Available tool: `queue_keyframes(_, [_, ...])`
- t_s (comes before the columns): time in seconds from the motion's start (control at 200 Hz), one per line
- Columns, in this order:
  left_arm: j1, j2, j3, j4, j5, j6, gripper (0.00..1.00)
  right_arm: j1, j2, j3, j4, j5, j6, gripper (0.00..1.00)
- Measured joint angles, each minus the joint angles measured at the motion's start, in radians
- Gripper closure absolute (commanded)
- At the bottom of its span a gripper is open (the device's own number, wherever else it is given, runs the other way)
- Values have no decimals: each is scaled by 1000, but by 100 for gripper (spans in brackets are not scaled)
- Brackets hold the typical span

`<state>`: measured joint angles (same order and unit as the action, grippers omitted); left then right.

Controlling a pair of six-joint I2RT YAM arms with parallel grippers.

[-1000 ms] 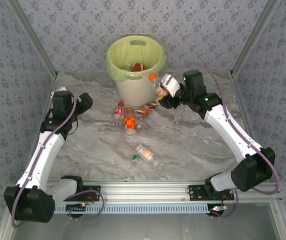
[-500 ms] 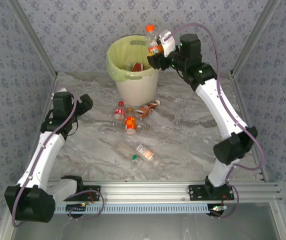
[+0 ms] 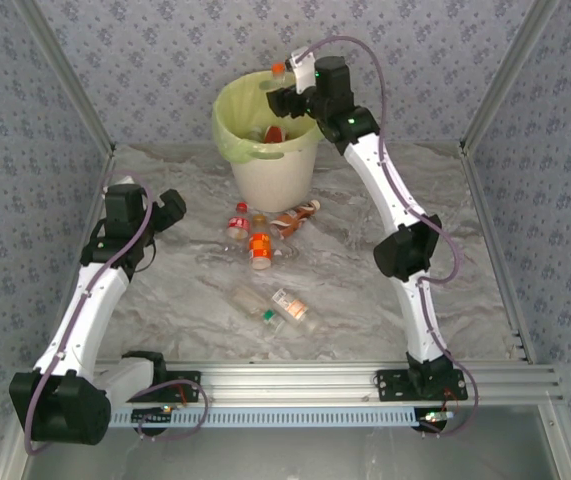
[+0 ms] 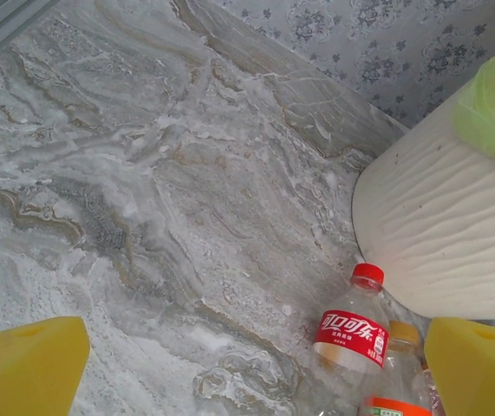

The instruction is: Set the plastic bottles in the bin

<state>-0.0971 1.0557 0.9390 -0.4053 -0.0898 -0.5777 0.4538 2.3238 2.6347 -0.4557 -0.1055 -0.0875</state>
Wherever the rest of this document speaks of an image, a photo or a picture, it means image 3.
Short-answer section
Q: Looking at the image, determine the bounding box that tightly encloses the red cap cola bottle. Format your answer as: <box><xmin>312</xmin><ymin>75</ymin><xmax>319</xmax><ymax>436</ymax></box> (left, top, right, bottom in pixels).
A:
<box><xmin>225</xmin><ymin>202</ymin><xmax>251</xmax><ymax>241</ymax></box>

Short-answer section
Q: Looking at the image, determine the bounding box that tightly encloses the orange label plastic bottle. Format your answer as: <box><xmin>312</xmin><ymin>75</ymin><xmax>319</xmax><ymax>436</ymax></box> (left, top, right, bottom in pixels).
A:
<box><xmin>248</xmin><ymin>214</ymin><xmax>272</xmax><ymax>271</ymax></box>

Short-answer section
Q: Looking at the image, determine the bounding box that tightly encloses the brown label plastic bottle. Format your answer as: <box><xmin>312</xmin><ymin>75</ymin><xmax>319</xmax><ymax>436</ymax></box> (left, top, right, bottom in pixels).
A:
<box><xmin>269</xmin><ymin>199</ymin><xmax>321</xmax><ymax>240</ymax></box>

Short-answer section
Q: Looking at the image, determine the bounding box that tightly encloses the clear crushed plastic bottle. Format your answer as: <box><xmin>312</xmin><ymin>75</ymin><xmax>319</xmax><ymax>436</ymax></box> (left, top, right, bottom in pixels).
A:
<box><xmin>272</xmin><ymin>241</ymin><xmax>302</xmax><ymax>262</ymax></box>

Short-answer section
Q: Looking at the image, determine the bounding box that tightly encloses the clear green cap bottle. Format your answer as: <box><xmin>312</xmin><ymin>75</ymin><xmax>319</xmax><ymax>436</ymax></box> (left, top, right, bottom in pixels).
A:
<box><xmin>234</xmin><ymin>287</ymin><xmax>286</xmax><ymax>332</ymax></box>

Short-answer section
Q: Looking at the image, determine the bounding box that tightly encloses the green bin liner bag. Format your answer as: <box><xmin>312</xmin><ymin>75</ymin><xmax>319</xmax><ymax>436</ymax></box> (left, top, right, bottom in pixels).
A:
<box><xmin>211</xmin><ymin>69</ymin><xmax>325</xmax><ymax>164</ymax></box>

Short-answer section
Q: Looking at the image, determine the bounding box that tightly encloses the white plastic bin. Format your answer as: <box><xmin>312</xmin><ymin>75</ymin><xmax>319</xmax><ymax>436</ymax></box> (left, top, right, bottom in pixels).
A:
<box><xmin>213</xmin><ymin>69</ymin><xmax>324</xmax><ymax>214</ymax></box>

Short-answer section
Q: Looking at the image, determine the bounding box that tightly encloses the black controller board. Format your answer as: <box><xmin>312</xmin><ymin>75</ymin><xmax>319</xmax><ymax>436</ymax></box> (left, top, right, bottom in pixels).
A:
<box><xmin>417</xmin><ymin>409</ymin><xmax>456</xmax><ymax>427</ymax></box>
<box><xmin>132</xmin><ymin>405</ymin><xmax>174</xmax><ymax>425</ymax></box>

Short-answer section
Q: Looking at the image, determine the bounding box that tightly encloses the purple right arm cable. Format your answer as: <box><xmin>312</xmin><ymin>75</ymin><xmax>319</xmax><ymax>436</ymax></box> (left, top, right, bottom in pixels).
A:
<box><xmin>304</xmin><ymin>35</ymin><xmax>480</xmax><ymax>439</ymax></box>

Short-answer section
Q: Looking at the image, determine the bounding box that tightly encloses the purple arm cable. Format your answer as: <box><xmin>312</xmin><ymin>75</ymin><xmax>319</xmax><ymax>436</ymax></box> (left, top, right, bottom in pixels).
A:
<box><xmin>304</xmin><ymin>35</ymin><xmax>480</xmax><ymax>439</ymax></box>
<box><xmin>23</xmin><ymin>169</ymin><xmax>210</xmax><ymax>456</ymax></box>

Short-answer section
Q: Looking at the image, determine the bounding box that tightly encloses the aluminium frame post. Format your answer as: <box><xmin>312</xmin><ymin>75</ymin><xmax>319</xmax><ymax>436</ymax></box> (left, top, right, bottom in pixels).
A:
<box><xmin>459</xmin><ymin>0</ymin><xmax>561</xmax><ymax>151</ymax></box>
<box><xmin>14</xmin><ymin>0</ymin><xmax>116</xmax><ymax>156</ymax></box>

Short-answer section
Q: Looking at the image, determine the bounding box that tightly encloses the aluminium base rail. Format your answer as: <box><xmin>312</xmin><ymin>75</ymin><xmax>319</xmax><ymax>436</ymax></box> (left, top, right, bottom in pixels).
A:
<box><xmin>92</xmin><ymin>362</ymin><xmax>564</xmax><ymax>406</ymax></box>

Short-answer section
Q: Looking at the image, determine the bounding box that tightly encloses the white slotted cable duct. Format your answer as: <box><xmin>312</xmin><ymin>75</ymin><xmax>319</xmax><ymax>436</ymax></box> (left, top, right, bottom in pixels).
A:
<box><xmin>109</xmin><ymin>405</ymin><xmax>419</xmax><ymax>429</ymax></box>

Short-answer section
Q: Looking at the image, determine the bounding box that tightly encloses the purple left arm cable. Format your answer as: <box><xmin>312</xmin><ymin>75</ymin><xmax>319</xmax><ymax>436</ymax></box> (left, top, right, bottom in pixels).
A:
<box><xmin>23</xmin><ymin>169</ymin><xmax>210</xmax><ymax>456</ymax></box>

